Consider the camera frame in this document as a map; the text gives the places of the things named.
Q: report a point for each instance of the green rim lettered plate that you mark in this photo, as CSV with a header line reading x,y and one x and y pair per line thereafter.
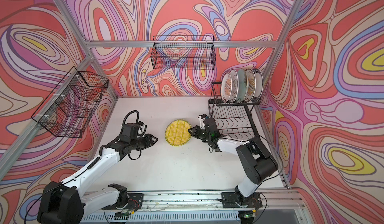
x,y
259,84

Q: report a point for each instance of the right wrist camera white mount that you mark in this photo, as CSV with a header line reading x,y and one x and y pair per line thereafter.
x,y
202,116

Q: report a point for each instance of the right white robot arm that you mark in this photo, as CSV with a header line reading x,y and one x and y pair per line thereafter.
x,y
257,161

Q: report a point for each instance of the white plate green quatrefoil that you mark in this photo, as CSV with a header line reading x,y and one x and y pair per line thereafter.
x,y
235,86

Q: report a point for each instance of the black wire basket back wall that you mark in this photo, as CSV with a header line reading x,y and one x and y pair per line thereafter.
x,y
179,52

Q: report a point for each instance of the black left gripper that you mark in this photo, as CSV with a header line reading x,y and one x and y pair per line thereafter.
x,y
150,142

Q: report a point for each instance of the black wire basket wall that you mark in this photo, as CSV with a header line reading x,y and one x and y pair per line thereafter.
x,y
179,52
73,107

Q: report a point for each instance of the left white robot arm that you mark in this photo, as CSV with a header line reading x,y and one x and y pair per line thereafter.
x,y
66,202

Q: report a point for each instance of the yellow green woven tray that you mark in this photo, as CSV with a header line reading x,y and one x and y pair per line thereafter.
x,y
176,133

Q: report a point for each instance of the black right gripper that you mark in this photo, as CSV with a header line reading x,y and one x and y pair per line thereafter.
x,y
196,129

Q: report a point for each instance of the black two-tier dish rack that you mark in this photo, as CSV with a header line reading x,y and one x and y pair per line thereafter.
x,y
234,120

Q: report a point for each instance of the light blue flower plate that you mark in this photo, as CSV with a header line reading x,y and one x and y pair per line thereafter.
x,y
243,85

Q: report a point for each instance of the large orange sunburst plate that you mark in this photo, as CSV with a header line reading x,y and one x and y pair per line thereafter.
x,y
251,85

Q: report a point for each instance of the black wire basket left wall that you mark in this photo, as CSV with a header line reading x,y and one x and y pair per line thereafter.
x,y
73,107

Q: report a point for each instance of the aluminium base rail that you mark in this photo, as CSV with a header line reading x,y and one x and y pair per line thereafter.
x,y
207,200

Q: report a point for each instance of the small orange sunburst plate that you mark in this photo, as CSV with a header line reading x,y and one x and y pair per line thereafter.
x,y
226,87

